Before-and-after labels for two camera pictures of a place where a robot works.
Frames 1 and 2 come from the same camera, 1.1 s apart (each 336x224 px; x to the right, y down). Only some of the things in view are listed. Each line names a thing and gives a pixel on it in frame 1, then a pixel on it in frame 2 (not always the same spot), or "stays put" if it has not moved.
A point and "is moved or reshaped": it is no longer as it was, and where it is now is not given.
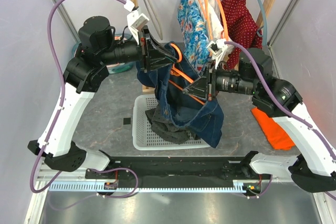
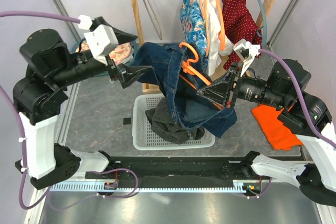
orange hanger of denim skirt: x=174 y=71 to x=188 y=68
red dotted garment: x=242 y=29 stays put
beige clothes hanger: x=150 y=8 stays put
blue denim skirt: x=181 y=109 is moved or reshaped
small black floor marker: x=126 y=120 stays put
